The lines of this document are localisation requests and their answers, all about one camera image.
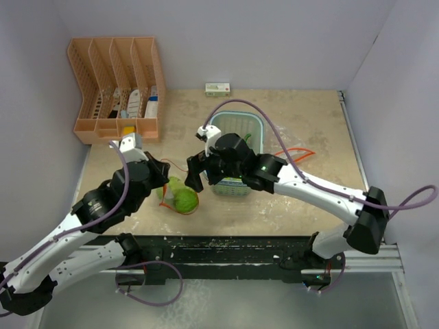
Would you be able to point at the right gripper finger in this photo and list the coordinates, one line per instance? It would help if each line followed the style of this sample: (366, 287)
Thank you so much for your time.
(193, 181)
(197, 162)

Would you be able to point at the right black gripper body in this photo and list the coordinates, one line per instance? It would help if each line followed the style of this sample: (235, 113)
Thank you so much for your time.
(217, 169)

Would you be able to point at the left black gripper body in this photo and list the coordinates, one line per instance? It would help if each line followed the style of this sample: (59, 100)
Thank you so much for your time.
(155, 178)

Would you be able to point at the green cabbage toy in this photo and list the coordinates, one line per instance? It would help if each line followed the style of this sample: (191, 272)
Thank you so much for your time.
(170, 190)

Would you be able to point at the green custard apple toy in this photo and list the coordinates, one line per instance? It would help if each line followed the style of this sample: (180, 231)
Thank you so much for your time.
(185, 200)

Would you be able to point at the clear orange-zip bag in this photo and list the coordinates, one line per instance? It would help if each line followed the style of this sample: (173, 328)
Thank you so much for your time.
(178, 169)
(294, 145)

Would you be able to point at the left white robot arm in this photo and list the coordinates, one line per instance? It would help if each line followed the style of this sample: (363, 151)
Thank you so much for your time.
(29, 282)

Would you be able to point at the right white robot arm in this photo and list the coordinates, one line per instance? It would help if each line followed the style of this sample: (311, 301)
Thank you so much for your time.
(364, 220)

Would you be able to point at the light blue plastic basket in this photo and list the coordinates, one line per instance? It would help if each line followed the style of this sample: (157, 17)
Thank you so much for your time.
(241, 123)

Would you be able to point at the yellow block in organizer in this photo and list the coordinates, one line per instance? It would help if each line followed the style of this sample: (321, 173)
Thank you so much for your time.
(128, 130)

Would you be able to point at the white blue packet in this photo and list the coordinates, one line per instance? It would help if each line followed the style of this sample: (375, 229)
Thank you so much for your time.
(151, 109)

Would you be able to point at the small green white box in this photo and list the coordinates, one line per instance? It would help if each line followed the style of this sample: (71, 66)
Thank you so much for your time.
(217, 89)

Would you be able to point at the white patterned packet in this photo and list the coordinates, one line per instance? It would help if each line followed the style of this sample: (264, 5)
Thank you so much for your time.
(134, 103)

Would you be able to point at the black white item in organizer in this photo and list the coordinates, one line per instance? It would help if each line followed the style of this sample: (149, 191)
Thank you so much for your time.
(115, 104)

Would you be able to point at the orange plastic file organizer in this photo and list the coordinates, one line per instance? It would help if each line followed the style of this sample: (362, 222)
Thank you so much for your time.
(103, 63)

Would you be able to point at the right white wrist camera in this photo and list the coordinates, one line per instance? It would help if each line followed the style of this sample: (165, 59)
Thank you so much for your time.
(209, 135)

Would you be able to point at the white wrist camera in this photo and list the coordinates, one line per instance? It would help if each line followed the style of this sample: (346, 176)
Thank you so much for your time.
(130, 147)
(209, 135)

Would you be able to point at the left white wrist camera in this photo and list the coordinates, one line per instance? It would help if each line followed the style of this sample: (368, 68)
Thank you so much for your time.
(130, 147)

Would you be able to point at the black aluminium base frame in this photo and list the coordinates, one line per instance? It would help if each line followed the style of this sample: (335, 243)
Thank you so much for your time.
(283, 258)

